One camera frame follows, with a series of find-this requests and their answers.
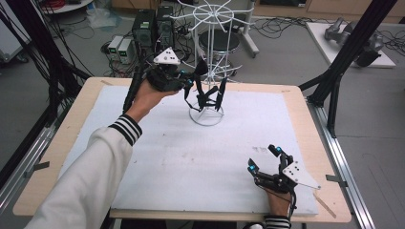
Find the clear plastic bag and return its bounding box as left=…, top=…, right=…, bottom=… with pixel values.
left=86, top=5, right=122, bottom=31

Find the grey metal clamp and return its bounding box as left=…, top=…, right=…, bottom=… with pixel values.
left=325, top=174, right=349, bottom=188
left=24, top=160, right=52, bottom=179

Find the left hand-held gripper black cable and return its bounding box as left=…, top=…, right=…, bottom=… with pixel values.
left=121, top=61, right=146, bottom=115

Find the large black computer tower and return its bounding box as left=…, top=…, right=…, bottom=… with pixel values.
left=131, top=9, right=158, bottom=65

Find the black bow tie thin strap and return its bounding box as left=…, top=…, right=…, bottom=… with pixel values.
left=183, top=59, right=210, bottom=114

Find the black round stool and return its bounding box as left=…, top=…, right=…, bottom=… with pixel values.
left=198, top=31, right=241, bottom=54

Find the grey bench power supply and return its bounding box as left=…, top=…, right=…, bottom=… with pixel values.
left=107, top=34, right=124, bottom=61
left=117, top=38, right=136, bottom=65

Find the white wire rack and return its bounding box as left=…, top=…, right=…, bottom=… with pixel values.
left=169, top=0, right=256, bottom=128

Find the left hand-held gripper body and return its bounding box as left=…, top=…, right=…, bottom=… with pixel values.
left=144, top=47, right=186, bottom=94

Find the thin wooden stick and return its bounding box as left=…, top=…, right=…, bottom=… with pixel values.
left=312, top=193, right=337, bottom=219

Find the black metal frame post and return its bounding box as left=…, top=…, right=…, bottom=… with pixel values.
left=298, top=0, right=399, bottom=138
left=4, top=0, right=94, bottom=125

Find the person's left hand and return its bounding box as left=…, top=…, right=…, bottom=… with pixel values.
left=125, top=78, right=180, bottom=124

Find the person's right hand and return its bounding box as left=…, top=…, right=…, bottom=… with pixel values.
left=265, top=186, right=293, bottom=218

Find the round white table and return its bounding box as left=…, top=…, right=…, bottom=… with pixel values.
left=40, top=0, right=95, bottom=15

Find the aluminium rail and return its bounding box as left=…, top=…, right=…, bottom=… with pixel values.
left=0, top=104, right=63, bottom=213
left=306, top=97, right=377, bottom=229

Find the hand-held gripper black cable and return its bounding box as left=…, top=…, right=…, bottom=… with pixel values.
left=121, top=61, right=146, bottom=115
left=288, top=190, right=299, bottom=223

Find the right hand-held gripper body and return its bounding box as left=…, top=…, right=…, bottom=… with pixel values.
left=253, top=155, right=322, bottom=194

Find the white foam mat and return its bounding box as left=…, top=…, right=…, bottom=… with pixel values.
left=58, top=85, right=320, bottom=218

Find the slim black computer tower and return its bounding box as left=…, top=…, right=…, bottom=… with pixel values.
left=156, top=5, right=176, bottom=52

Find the white floor board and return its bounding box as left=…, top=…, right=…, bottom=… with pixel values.
left=305, top=21, right=396, bottom=69

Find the white stand leg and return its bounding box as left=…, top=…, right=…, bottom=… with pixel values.
left=238, top=0, right=260, bottom=59

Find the right hand-held gripper black cable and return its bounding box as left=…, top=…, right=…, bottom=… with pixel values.
left=288, top=190, right=299, bottom=223

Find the black bow tie wide strap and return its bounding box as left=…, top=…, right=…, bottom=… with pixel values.
left=198, top=76, right=228, bottom=113

